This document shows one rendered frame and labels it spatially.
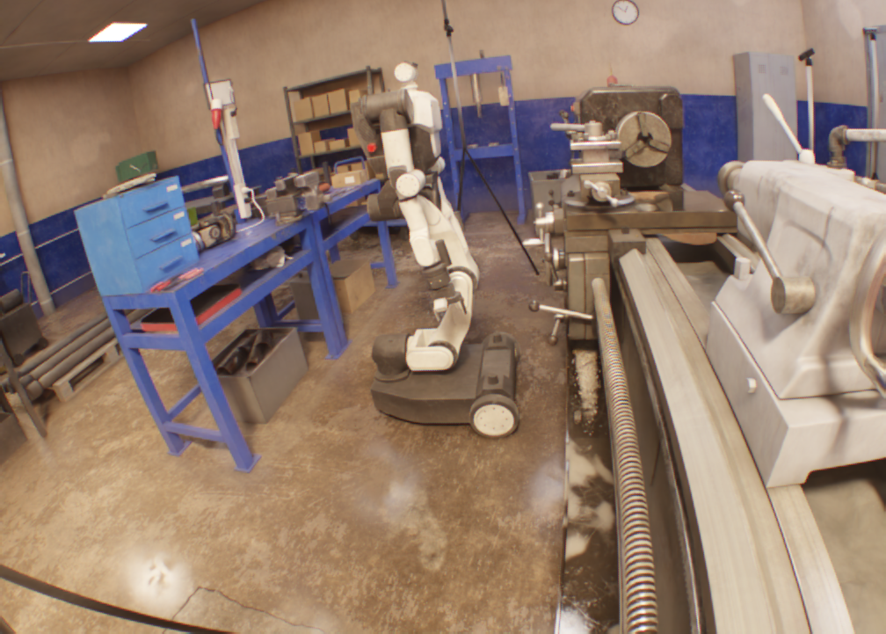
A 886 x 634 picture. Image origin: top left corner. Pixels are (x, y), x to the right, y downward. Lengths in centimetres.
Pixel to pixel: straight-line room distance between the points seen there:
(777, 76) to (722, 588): 547
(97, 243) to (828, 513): 229
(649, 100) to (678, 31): 359
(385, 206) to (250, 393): 112
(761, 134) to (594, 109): 356
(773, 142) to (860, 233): 515
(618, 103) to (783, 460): 195
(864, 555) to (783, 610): 27
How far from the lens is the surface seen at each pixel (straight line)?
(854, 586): 73
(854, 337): 52
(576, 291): 145
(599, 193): 132
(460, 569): 152
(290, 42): 660
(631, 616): 61
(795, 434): 57
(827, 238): 60
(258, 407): 232
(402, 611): 146
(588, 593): 99
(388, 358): 203
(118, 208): 186
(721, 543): 55
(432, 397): 192
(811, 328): 59
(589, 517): 111
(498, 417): 187
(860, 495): 84
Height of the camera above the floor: 126
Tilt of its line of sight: 23 degrees down
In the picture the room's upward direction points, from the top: 8 degrees counter-clockwise
